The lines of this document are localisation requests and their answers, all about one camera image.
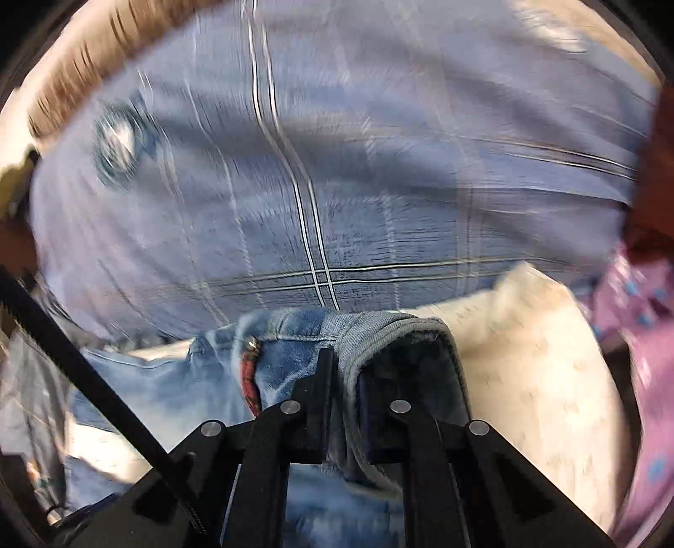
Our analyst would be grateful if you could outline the brown striped floral pillow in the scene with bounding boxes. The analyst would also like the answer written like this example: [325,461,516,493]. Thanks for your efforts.
[25,0,225,140]

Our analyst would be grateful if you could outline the red-brown cloth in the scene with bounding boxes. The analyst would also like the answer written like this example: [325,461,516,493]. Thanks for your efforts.
[624,89,674,254]

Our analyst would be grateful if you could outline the cream leaf-print quilt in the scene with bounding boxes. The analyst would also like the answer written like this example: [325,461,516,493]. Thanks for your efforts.
[68,262,640,533]

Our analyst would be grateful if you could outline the black toothed strap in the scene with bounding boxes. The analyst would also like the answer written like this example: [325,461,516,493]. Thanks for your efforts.
[0,266,203,535]

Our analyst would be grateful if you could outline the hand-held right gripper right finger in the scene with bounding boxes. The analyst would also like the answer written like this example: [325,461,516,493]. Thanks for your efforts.
[359,378,618,548]

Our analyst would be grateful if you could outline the blue plaid quilt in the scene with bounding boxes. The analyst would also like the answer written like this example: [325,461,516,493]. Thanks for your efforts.
[29,0,659,343]

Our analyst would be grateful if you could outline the blue denim pants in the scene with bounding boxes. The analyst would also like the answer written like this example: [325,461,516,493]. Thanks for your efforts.
[63,308,472,548]

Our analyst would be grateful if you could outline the purple flowered blanket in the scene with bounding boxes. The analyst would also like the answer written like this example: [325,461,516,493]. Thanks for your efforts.
[590,242,674,548]

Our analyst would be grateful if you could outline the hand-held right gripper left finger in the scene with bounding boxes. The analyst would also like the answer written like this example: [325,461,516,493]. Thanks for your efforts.
[63,348,334,548]

